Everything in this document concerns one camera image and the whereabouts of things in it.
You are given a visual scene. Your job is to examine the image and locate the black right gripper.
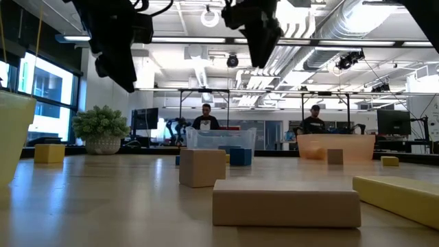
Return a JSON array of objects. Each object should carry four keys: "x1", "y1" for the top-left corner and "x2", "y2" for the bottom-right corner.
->
[{"x1": 222, "y1": 0, "x2": 284, "y2": 68}]

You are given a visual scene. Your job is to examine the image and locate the large window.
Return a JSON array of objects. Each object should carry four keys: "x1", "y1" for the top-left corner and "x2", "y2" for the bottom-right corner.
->
[{"x1": 0, "y1": 51, "x2": 80, "y2": 147}]

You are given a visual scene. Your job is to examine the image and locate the orange plastic bin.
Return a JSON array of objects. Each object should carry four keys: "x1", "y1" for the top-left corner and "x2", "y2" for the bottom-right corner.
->
[{"x1": 296, "y1": 133, "x2": 377, "y2": 164}]

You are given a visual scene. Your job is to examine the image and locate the yellow translucent tray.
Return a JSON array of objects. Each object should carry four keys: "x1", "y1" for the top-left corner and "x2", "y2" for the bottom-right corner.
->
[{"x1": 0, "y1": 89, "x2": 37, "y2": 188}]

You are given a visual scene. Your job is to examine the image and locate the blue cube block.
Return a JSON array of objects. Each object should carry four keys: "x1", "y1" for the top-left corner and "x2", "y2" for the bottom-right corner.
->
[{"x1": 229, "y1": 148, "x2": 253, "y2": 167}]

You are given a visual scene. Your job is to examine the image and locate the person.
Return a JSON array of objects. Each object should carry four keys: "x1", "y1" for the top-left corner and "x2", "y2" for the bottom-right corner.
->
[
  {"x1": 191, "y1": 103, "x2": 221, "y2": 131},
  {"x1": 296, "y1": 104, "x2": 331, "y2": 135}
]

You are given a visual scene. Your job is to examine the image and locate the natural wood cube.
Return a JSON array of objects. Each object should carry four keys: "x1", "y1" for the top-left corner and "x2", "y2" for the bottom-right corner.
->
[
  {"x1": 327, "y1": 148, "x2": 344, "y2": 165},
  {"x1": 178, "y1": 148, "x2": 228, "y2": 189}
]

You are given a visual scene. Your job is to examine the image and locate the overhead light bar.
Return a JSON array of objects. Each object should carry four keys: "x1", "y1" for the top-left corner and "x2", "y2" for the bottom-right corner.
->
[{"x1": 54, "y1": 33, "x2": 435, "y2": 48}]

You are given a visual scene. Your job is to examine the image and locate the natural wood block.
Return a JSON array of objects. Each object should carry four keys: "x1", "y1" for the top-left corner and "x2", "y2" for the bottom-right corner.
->
[{"x1": 211, "y1": 179, "x2": 362, "y2": 229}]

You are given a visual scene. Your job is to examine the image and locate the yellow cube block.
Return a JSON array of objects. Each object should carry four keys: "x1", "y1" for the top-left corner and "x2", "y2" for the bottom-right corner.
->
[{"x1": 33, "y1": 143, "x2": 67, "y2": 164}]

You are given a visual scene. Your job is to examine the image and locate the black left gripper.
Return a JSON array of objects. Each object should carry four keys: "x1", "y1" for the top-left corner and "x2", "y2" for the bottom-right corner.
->
[{"x1": 89, "y1": 5, "x2": 154, "y2": 93}]

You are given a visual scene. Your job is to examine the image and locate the thin yellow cord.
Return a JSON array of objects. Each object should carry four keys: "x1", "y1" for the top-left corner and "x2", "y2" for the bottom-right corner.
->
[{"x1": 31, "y1": 0, "x2": 44, "y2": 97}]

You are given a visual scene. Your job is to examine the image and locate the black computer monitor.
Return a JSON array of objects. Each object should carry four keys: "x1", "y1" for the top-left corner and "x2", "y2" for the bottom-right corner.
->
[
  {"x1": 376, "y1": 109, "x2": 412, "y2": 137},
  {"x1": 130, "y1": 107, "x2": 160, "y2": 138}
]

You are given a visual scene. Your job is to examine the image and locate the black ceiling spotlight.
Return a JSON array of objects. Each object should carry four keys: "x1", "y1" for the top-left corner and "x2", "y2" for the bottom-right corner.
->
[{"x1": 226, "y1": 53, "x2": 240, "y2": 69}]

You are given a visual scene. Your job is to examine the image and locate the silver ventilation duct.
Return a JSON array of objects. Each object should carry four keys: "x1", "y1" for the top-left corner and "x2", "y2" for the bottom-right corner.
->
[{"x1": 301, "y1": 0, "x2": 412, "y2": 71}]

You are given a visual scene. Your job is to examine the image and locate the thick long yellow block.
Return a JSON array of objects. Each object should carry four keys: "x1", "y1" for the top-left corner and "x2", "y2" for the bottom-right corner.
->
[{"x1": 352, "y1": 176, "x2": 439, "y2": 231}]

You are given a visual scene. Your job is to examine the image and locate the clear plastic bin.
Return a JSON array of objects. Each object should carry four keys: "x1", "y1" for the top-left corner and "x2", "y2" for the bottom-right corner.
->
[{"x1": 185, "y1": 126, "x2": 257, "y2": 155}]

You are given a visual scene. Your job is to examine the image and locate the green potted artificial plant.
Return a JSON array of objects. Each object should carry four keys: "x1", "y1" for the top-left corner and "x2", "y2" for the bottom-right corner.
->
[{"x1": 71, "y1": 104, "x2": 131, "y2": 156}]

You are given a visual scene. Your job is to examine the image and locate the black ceiling camera device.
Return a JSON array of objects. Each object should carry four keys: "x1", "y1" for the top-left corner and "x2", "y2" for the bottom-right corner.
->
[
  {"x1": 371, "y1": 82, "x2": 392, "y2": 94},
  {"x1": 335, "y1": 49, "x2": 366, "y2": 71}
]

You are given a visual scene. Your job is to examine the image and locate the white ring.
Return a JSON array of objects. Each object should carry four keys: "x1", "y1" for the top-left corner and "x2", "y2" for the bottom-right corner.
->
[{"x1": 200, "y1": 8, "x2": 220, "y2": 29}]

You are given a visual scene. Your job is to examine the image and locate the black metal rig frame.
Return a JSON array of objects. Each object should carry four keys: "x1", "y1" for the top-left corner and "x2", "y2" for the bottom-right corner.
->
[
  {"x1": 178, "y1": 87, "x2": 231, "y2": 149},
  {"x1": 300, "y1": 90, "x2": 352, "y2": 135}
]

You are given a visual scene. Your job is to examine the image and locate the black aluminium table frame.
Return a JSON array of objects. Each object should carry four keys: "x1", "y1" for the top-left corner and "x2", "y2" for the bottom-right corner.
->
[{"x1": 19, "y1": 145, "x2": 439, "y2": 165}]

